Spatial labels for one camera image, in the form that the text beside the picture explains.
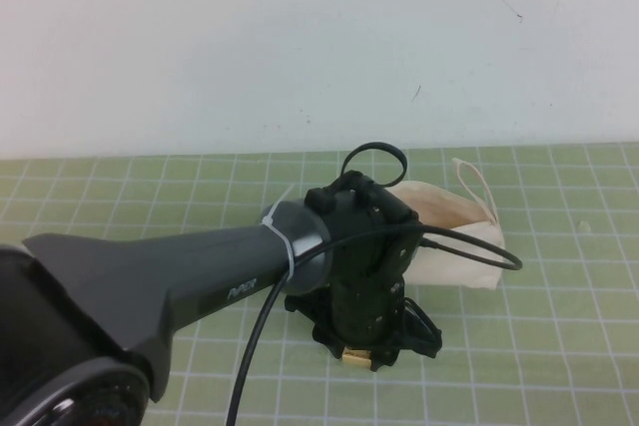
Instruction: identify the short black cable loop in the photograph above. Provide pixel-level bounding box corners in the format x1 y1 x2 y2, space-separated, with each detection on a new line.
341 140 409 189

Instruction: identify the green grid cutting mat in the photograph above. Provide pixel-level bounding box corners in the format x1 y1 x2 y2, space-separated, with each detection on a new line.
0 144 639 426

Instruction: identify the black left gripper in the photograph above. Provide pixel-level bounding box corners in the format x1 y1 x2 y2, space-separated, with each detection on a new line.
284 265 445 373

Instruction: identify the white zip tie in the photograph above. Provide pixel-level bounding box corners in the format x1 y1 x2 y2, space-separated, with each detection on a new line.
259 184 302 281

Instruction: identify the long black cable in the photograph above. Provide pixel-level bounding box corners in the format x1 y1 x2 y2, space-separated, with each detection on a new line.
223 223 524 426

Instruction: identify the cream fabric pencil case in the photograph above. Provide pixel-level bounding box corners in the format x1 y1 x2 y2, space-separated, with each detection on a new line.
392 157 505 291

